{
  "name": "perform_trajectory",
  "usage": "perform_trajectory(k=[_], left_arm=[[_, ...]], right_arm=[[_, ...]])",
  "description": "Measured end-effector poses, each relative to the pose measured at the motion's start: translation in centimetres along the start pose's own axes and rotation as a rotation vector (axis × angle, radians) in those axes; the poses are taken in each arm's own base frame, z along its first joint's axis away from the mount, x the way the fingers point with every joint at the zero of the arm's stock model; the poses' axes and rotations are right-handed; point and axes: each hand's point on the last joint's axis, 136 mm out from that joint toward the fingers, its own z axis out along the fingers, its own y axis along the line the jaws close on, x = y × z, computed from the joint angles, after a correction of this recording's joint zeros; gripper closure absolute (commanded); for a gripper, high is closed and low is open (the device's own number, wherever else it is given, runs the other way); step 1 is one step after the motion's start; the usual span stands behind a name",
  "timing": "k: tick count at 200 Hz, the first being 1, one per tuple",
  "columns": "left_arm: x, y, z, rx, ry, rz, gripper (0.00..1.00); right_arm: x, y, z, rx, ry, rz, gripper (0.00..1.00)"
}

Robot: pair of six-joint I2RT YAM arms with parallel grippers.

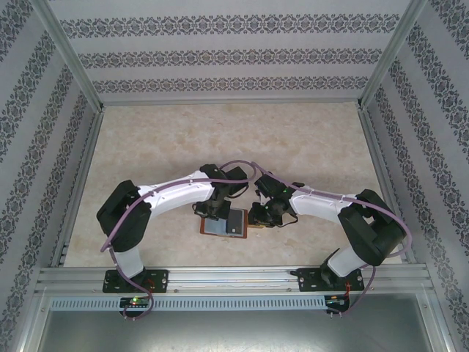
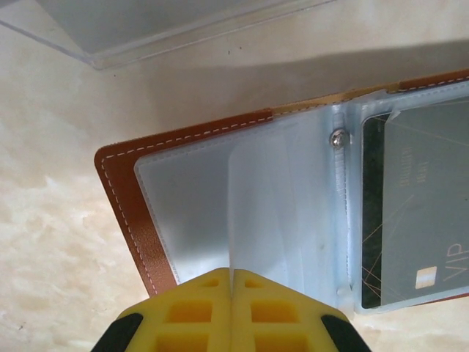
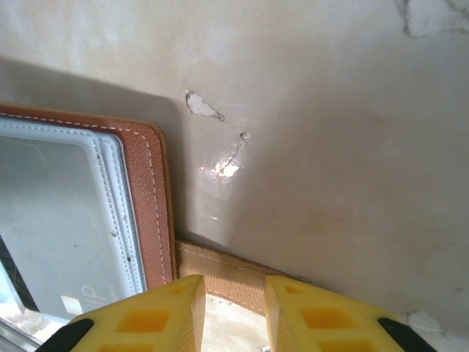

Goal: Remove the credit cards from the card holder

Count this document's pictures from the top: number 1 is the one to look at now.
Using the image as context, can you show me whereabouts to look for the grey credit card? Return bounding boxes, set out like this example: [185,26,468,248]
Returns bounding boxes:
[226,208,245,236]

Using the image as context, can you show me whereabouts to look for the brown leather card holder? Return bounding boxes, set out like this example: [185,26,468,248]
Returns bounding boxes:
[199,208,274,239]

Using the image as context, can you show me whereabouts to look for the grey metal sheet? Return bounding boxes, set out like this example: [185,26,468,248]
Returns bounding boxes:
[36,310,446,352]

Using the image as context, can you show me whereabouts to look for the circuit board with green light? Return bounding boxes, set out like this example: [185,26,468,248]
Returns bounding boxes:
[119,296,152,308]

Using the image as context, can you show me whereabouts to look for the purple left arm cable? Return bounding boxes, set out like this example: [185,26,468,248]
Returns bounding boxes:
[99,159,257,319]

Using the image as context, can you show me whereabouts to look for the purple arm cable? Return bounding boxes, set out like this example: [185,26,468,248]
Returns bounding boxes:
[99,159,257,319]
[252,164,410,319]

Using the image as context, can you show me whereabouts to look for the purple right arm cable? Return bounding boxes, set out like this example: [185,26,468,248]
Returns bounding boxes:
[252,164,410,319]

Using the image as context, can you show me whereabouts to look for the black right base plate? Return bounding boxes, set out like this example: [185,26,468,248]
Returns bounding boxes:
[298,267,364,293]

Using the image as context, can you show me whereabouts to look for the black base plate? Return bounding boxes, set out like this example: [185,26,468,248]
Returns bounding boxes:
[298,267,364,293]
[103,269,170,294]

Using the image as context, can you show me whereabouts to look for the aluminium mounting rail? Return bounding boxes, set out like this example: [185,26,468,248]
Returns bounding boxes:
[34,266,430,294]

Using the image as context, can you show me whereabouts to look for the slotted grey cable duct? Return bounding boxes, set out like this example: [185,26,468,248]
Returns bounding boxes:
[49,296,328,311]

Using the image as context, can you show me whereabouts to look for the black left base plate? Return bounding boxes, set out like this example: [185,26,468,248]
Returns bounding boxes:
[103,269,170,294]

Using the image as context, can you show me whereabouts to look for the aluminium table side rail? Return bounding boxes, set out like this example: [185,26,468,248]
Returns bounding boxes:
[357,108,417,265]
[49,108,106,268]

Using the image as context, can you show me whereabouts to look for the aluminium frame post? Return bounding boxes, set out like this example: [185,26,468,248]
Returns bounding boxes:
[14,289,51,352]
[357,0,429,111]
[421,291,459,352]
[28,0,106,111]

